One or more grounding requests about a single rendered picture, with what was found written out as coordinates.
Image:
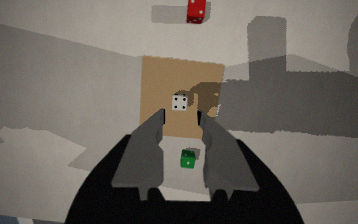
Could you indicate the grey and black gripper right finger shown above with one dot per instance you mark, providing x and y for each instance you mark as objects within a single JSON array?
[{"x": 230, "y": 165}]

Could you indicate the green die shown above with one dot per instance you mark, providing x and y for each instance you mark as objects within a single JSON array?
[{"x": 187, "y": 159}]

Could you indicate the white die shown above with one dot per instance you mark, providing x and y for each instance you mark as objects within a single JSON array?
[{"x": 179, "y": 102}]

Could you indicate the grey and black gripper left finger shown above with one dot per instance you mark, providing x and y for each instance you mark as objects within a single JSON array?
[{"x": 133, "y": 166}]

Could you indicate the red die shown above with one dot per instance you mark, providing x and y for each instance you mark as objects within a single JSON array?
[{"x": 196, "y": 11}]

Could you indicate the tan flat mat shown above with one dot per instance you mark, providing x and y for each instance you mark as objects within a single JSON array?
[{"x": 163, "y": 77}]

